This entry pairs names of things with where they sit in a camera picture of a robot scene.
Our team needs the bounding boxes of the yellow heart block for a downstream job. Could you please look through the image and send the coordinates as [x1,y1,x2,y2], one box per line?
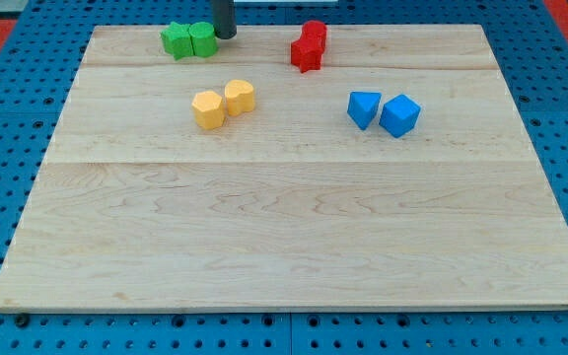
[224,79,255,116]

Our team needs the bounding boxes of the red circle block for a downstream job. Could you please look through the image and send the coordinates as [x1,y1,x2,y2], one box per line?
[301,20,327,52]

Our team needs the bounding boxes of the green circle block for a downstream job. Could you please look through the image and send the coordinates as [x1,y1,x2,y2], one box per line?
[188,22,218,57]

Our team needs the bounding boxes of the yellow hexagon block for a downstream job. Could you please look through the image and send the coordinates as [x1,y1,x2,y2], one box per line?
[191,91,225,130]

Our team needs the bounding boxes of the blue triangle block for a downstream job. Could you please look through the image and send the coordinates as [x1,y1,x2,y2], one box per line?
[347,91,382,130]

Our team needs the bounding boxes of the light wooden board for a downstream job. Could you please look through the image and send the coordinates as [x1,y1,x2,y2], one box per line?
[0,25,568,314]

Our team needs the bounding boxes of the red star block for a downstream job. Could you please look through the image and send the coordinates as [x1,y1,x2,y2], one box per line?
[290,37,323,73]

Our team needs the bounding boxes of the blue cube block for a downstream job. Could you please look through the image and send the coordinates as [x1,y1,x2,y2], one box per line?
[379,94,421,138]

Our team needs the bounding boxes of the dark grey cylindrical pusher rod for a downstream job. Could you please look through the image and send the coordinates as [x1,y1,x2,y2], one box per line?
[210,0,237,39]

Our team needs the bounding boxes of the green star block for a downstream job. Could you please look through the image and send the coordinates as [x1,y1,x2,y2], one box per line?
[160,22,194,60]

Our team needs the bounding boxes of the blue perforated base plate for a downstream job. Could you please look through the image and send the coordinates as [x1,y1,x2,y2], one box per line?
[0,0,568,354]

